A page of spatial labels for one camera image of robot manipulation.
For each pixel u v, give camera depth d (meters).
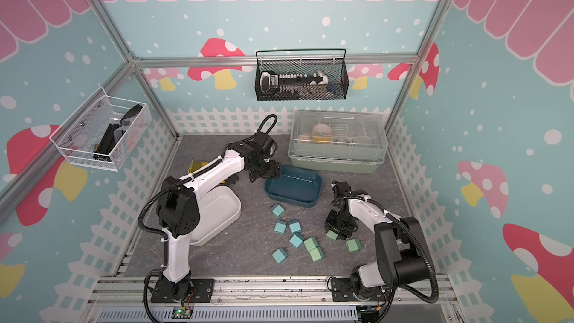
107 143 0.71
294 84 0.87
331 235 0.84
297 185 1.00
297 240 0.83
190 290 0.72
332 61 0.90
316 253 0.81
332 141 0.97
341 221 0.74
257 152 0.72
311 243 0.83
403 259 0.43
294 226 0.87
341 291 0.74
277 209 0.92
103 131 0.73
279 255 0.80
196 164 1.03
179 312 0.71
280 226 0.87
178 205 0.51
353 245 0.82
